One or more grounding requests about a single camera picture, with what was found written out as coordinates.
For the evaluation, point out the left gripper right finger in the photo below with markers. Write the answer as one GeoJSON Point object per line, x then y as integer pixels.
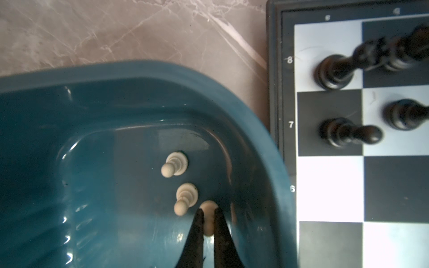
{"type": "Point", "coordinates": [225, 253]}

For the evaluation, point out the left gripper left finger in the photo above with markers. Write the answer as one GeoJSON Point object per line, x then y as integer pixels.
{"type": "Point", "coordinates": [192, 255]}

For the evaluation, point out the white pawn piece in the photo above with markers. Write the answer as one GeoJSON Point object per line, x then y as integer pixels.
{"type": "Point", "coordinates": [208, 208]}
{"type": "Point", "coordinates": [176, 164]}
{"type": "Point", "coordinates": [187, 196]}

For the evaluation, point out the black pawn on board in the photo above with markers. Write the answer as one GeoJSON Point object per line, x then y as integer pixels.
{"type": "Point", "coordinates": [405, 114]}
{"type": "Point", "coordinates": [341, 132]}

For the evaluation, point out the black rook on board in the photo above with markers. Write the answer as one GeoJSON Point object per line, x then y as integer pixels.
{"type": "Point", "coordinates": [336, 71]}

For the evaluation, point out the teal plastic tray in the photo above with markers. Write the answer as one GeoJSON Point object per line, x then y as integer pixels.
{"type": "Point", "coordinates": [81, 155]}

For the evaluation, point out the black and white chessboard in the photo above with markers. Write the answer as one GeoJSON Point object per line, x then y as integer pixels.
{"type": "Point", "coordinates": [358, 206]}

